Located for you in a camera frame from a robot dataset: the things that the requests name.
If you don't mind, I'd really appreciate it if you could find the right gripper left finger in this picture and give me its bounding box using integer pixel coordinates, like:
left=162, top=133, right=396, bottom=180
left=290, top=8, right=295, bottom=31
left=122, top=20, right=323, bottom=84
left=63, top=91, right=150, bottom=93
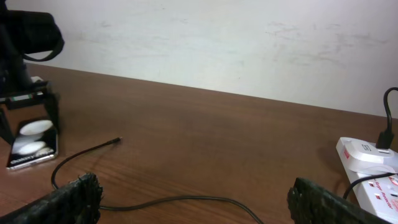
left=1, top=173, right=103, bottom=224

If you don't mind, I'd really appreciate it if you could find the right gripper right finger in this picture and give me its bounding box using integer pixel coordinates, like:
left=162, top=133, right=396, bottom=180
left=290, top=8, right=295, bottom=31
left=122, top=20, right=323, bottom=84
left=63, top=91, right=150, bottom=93
left=287, top=177, right=389, bottom=224

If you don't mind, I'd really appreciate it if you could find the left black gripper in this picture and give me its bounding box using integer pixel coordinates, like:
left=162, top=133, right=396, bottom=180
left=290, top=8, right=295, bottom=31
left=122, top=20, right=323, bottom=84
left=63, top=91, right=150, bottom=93
left=0, top=0, right=65, bottom=145

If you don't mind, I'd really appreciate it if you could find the black smartphone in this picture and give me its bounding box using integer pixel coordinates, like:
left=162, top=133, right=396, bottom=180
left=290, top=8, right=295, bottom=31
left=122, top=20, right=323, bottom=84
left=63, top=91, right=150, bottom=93
left=6, top=117, right=58, bottom=170

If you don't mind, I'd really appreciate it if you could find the black USB charging cable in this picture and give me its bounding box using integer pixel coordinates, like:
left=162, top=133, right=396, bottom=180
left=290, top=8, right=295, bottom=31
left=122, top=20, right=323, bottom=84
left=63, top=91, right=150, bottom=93
left=50, top=86, right=398, bottom=224

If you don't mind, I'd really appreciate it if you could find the white USB charger adapter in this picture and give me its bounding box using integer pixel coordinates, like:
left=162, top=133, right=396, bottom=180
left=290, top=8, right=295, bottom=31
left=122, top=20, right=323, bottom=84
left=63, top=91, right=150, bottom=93
left=342, top=140, right=397, bottom=175

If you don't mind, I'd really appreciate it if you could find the white power strip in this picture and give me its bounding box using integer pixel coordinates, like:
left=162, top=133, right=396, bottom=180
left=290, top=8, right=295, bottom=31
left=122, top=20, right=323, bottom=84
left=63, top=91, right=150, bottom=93
left=336, top=137, right=397, bottom=223

